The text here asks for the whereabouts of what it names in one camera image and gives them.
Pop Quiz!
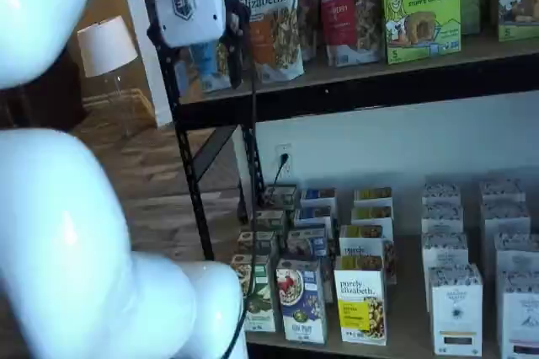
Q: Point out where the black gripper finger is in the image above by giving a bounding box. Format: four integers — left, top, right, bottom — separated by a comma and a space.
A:
218, 0, 250, 90

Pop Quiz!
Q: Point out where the blue white flax oatmeal box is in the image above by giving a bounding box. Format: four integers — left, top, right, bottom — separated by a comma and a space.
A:
286, 228, 334, 304
275, 258, 328, 346
293, 206, 334, 234
299, 187, 338, 212

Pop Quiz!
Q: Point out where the black metal shelf unit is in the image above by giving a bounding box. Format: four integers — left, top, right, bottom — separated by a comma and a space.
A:
133, 0, 539, 359

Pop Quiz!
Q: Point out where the green apple cinnamon oatmeal box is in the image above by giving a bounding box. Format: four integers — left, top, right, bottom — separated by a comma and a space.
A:
230, 254, 277, 333
252, 209, 288, 236
263, 184, 298, 212
237, 230, 279, 260

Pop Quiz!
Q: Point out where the green Bobo's apple pie box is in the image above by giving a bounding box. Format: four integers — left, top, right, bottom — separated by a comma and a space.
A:
382, 0, 463, 66

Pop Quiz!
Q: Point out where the yellow purely elizabeth box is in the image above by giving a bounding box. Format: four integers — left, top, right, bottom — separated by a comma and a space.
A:
353, 186, 393, 209
334, 255, 387, 346
351, 206, 396, 243
339, 223, 398, 285

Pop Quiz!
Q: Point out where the white tea box pink label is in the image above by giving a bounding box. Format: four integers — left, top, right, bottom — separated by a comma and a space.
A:
479, 201, 531, 268
478, 179, 526, 205
496, 270, 539, 359
493, 232, 539, 280

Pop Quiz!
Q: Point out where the blue purely elizabeth granola bag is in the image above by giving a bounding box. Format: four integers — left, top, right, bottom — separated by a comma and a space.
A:
184, 37, 233, 94

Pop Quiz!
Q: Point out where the orange purely elizabeth granola bag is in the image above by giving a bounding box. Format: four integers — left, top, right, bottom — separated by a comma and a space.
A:
227, 0, 305, 84

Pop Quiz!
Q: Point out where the white shade floor lamp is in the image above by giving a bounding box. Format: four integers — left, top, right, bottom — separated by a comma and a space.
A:
77, 15, 140, 140

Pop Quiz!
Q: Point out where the red purely elizabeth granola bag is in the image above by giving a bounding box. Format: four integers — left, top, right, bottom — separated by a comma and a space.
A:
310, 0, 387, 68

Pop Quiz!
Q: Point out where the dark brown armchair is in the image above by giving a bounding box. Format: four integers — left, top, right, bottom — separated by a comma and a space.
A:
0, 45, 88, 131

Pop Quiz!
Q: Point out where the black plug with cord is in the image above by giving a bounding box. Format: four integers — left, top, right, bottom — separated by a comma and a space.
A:
267, 153, 291, 206

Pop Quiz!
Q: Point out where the white wall outlet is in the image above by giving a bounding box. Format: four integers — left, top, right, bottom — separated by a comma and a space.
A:
275, 142, 294, 181

